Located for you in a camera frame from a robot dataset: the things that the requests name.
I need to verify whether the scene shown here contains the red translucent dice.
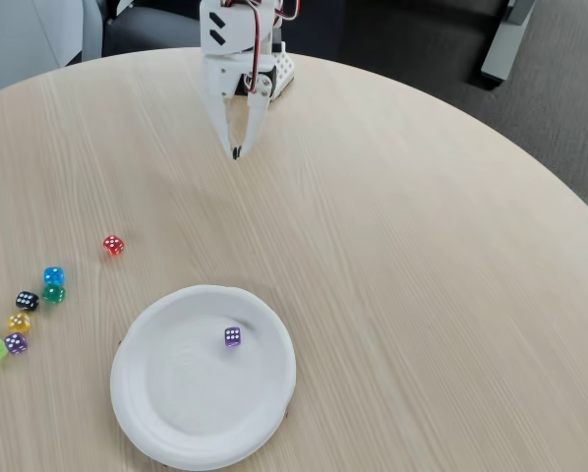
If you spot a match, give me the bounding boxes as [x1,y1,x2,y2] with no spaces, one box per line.
[102,234,126,259]

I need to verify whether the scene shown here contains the dark green translucent dice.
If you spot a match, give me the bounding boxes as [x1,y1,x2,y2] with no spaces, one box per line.
[41,283,67,306]

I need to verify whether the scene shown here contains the black dice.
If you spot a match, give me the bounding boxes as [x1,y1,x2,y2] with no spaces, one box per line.
[15,290,40,314]

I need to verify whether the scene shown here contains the white paper plate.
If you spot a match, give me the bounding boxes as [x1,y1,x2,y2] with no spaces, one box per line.
[109,284,298,471]

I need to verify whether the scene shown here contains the dark grey chair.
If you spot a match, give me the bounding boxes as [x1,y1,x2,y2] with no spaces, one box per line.
[101,0,203,58]

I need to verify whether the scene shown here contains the pale grey cabinet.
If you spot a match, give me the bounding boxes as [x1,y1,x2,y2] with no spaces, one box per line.
[0,0,103,99]

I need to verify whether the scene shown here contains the black upholstered seat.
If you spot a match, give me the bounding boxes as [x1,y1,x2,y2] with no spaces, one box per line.
[293,0,510,90]

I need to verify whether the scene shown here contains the grey desk leg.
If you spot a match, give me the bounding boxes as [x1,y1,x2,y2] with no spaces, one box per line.
[480,0,536,90]

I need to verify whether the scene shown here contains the red and black servo cable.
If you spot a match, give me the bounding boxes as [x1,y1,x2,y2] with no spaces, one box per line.
[221,0,301,95]

